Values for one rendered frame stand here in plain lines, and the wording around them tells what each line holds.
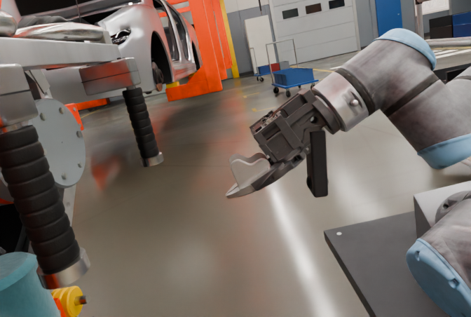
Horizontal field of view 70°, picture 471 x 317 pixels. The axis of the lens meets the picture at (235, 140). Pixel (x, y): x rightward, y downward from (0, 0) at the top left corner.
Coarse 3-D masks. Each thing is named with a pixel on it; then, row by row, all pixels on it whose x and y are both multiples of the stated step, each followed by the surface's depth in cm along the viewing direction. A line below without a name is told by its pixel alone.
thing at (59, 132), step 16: (48, 112) 45; (64, 112) 49; (48, 128) 45; (64, 128) 48; (80, 128) 53; (48, 144) 44; (64, 144) 48; (80, 144) 52; (48, 160) 43; (64, 160) 47; (80, 160) 51; (0, 176) 41; (64, 176) 46; (80, 176) 50; (0, 192) 43
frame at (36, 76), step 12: (24, 72) 65; (36, 72) 68; (36, 84) 68; (48, 84) 72; (36, 96) 69; (48, 96) 71; (60, 192) 70; (72, 192) 73; (72, 204) 72; (72, 216) 71
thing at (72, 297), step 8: (64, 288) 68; (72, 288) 68; (56, 296) 66; (64, 296) 66; (72, 296) 67; (80, 296) 68; (88, 296) 68; (64, 304) 65; (72, 304) 67; (80, 304) 67; (64, 312) 65; (72, 312) 66
